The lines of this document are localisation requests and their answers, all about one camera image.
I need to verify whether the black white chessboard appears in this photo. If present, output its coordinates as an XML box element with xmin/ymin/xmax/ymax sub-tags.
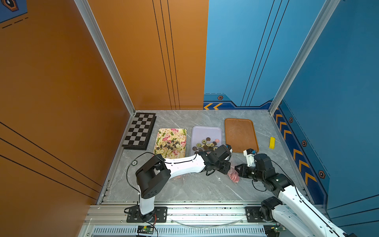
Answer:
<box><xmin>122</xmin><ymin>113</ymin><xmax>157</xmax><ymax>150</ymax></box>

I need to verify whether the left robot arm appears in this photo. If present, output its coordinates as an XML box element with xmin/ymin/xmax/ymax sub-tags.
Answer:
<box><xmin>135</xmin><ymin>145</ymin><xmax>233</xmax><ymax>217</ymax></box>

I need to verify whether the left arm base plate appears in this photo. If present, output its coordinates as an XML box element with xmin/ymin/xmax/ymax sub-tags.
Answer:
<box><xmin>124</xmin><ymin>205</ymin><xmax>168</xmax><ymax>223</ymax></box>

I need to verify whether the lavender plastic tray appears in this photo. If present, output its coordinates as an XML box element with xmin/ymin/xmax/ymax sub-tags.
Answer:
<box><xmin>189</xmin><ymin>126</ymin><xmax>224</xmax><ymax>156</ymax></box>

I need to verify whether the yellow rectangular block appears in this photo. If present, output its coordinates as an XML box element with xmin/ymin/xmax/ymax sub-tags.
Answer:
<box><xmin>269</xmin><ymin>137</ymin><xmax>276</xmax><ymax>149</ymax></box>

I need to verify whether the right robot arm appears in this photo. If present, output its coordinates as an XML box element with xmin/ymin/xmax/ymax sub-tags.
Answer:
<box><xmin>235</xmin><ymin>149</ymin><xmax>356</xmax><ymax>237</ymax></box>

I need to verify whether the left green circuit board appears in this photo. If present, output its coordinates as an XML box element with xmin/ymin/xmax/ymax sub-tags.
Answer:
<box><xmin>136</xmin><ymin>225</ymin><xmax>155</xmax><ymax>237</ymax></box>

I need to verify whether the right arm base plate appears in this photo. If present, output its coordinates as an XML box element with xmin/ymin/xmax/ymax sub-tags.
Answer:
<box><xmin>245</xmin><ymin>206</ymin><xmax>271</xmax><ymax>223</ymax></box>

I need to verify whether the ziploc bag of pink cookies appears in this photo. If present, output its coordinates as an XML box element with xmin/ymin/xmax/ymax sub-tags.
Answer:
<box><xmin>228</xmin><ymin>166</ymin><xmax>240</xmax><ymax>183</ymax></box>

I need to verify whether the floral pattern tray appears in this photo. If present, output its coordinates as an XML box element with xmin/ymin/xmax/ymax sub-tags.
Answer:
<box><xmin>153</xmin><ymin>128</ymin><xmax>187</xmax><ymax>159</ymax></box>

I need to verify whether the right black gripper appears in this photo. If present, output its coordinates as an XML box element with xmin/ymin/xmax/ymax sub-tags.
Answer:
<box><xmin>232</xmin><ymin>163</ymin><xmax>265</xmax><ymax>183</ymax></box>

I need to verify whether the brown plastic tray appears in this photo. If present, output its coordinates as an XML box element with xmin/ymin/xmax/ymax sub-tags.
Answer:
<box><xmin>225</xmin><ymin>118</ymin><xmax>259</xmax><ymax>153</ymax></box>

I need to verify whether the right green circuit board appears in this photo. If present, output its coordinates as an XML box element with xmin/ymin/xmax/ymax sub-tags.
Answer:
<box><xmin>264</xmin><ymin>225</ymin><xmax>286</xmax><ymax>237</ymax></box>

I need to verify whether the green circuit board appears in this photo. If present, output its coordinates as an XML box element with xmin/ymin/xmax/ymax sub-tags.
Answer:
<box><xmin>136</xmin><ymin>225</ymin><xmax>155</xmax><ymax>237</ymax></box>
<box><xmin>264</xmin><ymin>225</ymin><xmax>286</xmax><ymax>237</ymax></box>

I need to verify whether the pile of mixed round cookies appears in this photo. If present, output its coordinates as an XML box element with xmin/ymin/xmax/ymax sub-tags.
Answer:
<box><xmin>191</xmin><ymin>137</ymin><xmax>222</xmax><ymax>152</ymax></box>

